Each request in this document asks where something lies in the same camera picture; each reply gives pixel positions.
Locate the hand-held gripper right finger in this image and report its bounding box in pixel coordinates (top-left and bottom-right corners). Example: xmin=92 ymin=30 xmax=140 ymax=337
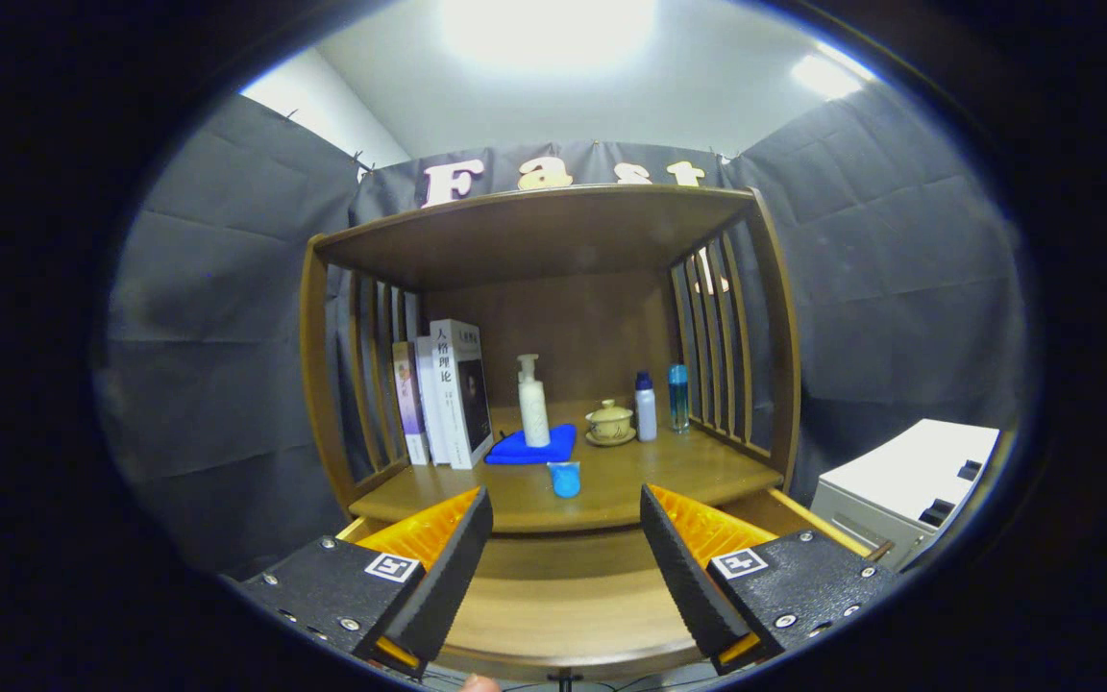
xmin=640 ymin=483 xmax=900 ymax=674

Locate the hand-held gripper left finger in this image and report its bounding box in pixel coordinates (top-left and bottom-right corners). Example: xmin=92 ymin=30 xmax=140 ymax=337
xmin=222 ymin=485 xmax=495 ymax=679

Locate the wooden countertop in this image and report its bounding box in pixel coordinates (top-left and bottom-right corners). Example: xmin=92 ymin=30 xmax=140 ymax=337
xmin=349 ymin=399 xmax=785 ymax=534

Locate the wooden cabinet with slatted shelf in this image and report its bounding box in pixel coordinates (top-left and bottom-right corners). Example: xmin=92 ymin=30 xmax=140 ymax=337
xmin=299 ymin=183 xmax=804 ymax=692

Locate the blue folded cloth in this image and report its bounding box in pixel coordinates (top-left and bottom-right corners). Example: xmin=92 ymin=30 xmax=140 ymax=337
xmin=484 ymin=424 xmax=578 ymax=466

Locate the thin white book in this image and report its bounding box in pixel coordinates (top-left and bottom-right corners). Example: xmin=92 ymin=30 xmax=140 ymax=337
xmin=414 ymin=336 xmax=449 ymax=466

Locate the white bottle with blue cap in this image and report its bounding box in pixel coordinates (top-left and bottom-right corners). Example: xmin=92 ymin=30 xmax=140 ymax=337
xmin=634 ymin=372 xmax=658 ymax=442

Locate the yellow lidded teacup with saucer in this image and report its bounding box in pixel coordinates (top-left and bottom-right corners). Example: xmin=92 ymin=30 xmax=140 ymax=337
xmin=584 ymin=399 xmax=638 ymax=447

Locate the clear blue bottle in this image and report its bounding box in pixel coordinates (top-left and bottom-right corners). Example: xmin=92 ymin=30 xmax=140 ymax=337
xmin=667 ymin=363 xmax=690 ymax=433

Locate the purple book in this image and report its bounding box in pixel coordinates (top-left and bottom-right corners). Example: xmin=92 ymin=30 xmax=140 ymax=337
xmin=392 ymin=341 xmax=430 ymax=466

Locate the thick white book dark cover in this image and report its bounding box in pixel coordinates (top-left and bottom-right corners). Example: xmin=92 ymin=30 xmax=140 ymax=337
xmin=430 ymin=319 xmax=494 ymax=470

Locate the white pump bottle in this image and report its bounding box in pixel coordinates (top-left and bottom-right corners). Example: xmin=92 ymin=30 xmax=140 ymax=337
xmin=516 ymin=354 xmax=552 ymax=449

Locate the white storage unit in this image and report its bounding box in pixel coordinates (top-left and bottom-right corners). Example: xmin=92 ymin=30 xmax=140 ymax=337
xmin=810 ymin=418 xmax=1001 ymax=570

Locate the small ceiling light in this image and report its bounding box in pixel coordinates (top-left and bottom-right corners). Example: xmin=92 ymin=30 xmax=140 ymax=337
xmin=789 ymin=48 xmax=876 ymax=102

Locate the large ceiling light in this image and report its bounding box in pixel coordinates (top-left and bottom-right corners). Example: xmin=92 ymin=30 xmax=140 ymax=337
xmin=438 ymin=0 xmax=660 ymax=68

